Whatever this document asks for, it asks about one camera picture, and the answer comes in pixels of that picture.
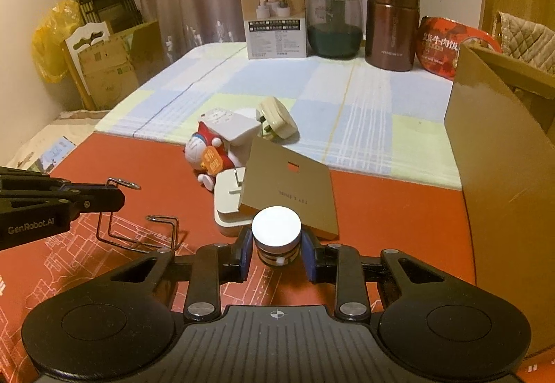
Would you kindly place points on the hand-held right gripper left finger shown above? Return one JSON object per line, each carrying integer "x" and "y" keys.
{"x": 245, "y": 255}

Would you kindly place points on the white remote control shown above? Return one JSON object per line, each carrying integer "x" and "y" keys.
{"x": 230, "y": 123}

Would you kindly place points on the checked blanket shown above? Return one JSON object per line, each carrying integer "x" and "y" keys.
{"x": 347, "y": 105}

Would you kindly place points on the quilted beige cloth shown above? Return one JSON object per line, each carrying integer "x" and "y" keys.
{"x": 524, "y": 40}

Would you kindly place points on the flattened cardboard boxes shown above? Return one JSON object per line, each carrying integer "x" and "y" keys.
{"x": 108, "y": 71}

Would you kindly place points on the white charger block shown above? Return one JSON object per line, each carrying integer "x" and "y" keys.
{"x": 227, "y": 201}

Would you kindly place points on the large cardboard box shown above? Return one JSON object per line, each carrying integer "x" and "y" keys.
{"x": 503, "y": 149}

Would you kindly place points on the tan flat box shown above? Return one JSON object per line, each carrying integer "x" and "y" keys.
{"x": 295, "y": 196}

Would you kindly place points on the cream plug adapter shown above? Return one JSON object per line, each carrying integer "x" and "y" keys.
{"x": 277, "y": 116}

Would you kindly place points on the small jar with silver lid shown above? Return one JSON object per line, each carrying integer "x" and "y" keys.
{"x": 276, "y": 229}

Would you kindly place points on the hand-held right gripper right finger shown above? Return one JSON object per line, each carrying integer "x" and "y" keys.
{"x": 308, "y": 255}

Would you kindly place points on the white carved board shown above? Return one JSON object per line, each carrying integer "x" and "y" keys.
{"x": 76, "y": 43}

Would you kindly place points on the yellow plastic bag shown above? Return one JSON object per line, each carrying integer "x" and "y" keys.
{"x": 47, "y": 45}

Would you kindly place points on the white product box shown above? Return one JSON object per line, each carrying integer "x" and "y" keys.
{"x": 277, "y": 36}

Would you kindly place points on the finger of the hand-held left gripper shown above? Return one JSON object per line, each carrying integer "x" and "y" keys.
{"x": 102, "y": 199}

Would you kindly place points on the white plug adapter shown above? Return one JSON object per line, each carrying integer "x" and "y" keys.
{"x": 239, "y": 153}

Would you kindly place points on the blue cat figurine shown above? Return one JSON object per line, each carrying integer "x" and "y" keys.
{"x": 203, "y": 151}

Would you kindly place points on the red printed mat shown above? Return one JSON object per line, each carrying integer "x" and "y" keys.
{"x": 151, "y": 175}

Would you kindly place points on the printed magazine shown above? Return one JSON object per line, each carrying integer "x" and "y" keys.
{"x": 54, "y": 153}

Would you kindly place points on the green glass jar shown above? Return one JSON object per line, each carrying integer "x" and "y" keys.
{"x": 334, "y": 36}

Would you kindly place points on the brown insulated food flask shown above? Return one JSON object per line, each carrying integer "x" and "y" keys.
{"x": 390, "y": 32}

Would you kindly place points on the red instant rice bowl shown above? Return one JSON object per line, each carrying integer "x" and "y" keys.
{"x": 446, "y": 49}

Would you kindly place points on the white fuzzy bedding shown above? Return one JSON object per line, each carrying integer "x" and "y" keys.
{"x": 60, "y": 125}

